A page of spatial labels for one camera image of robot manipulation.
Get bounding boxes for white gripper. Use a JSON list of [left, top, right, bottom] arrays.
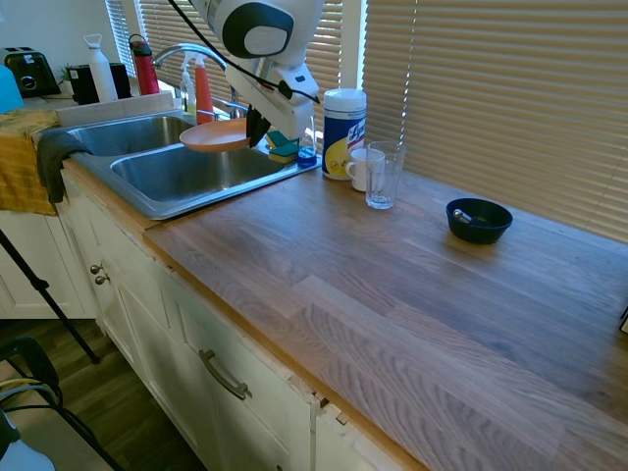
[[224, 58, 316, 149]]

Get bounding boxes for orange plate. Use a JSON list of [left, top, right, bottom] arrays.
[[179, 119, 251, 153]]

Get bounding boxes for stainless steel double sink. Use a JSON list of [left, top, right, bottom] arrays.
[[61, 113, 323, 222]]

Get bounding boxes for white mug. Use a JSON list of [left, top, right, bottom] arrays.
[[344, 148, 387, 193]]

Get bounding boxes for white board behind sink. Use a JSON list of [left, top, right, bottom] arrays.
[[54, 90, 183, 129]]

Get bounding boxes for blue dish soap bottle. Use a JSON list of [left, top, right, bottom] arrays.
[[296, 115, 319, 170]]

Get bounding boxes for orange spray bottle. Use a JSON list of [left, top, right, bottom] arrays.
[[194, 52, 217, 127]]

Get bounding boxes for clear yellow soap bottle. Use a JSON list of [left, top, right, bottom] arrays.
[[179, 52, 198, 117]]

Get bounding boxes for white disinfecting wipes canister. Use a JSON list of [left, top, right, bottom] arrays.
[[321, 87, 368, 182]]

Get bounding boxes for chrome faucet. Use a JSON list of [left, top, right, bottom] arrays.
[[151, 42, 249, 119]]

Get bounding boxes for wide beige window blind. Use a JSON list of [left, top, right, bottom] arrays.
[[365, 0, 628, 245], [135, 0, 344, 119]]

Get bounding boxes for red water bottle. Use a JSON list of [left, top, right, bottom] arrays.
[[128, 33, 162, 96]]

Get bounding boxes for clear drinking glass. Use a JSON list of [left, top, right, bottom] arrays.
[[365, 140, 407, 211]]

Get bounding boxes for white water bottle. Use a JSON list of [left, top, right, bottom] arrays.
[[82, 32, 120, 104]]

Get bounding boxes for narrow beige window blind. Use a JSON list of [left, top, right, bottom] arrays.
[[105, 0, 137, 79]]

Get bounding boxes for black box appliance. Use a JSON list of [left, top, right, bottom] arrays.
[[68, 62, 133, 106]]

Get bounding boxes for grey cloth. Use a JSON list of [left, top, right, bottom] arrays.
[[36, 128, 95, 205]]

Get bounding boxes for black toaster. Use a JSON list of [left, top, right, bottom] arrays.
[[2, 47, 63, 99]]

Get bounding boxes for yellow cloth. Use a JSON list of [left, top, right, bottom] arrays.
[[0, 108, 63, 218]]

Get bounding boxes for dark blue bowl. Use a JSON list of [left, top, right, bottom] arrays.
[[445, 197, 514, 246]]

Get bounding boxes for white kitchen cabinets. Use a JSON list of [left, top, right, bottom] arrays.
[[0, 166, 393, 471]]

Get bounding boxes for blue plastic object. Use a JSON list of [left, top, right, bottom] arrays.
[[0, 66, 26, 115]]

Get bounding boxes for black tripod leg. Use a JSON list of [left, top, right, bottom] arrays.
[[0, 228, 102, 366]]

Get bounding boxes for metal cabinet pull handle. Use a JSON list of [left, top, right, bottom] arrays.
[[198, 348, 252, 401]]

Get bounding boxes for black stand frame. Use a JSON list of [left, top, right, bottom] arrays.
[[0, 336, 124, 471]]

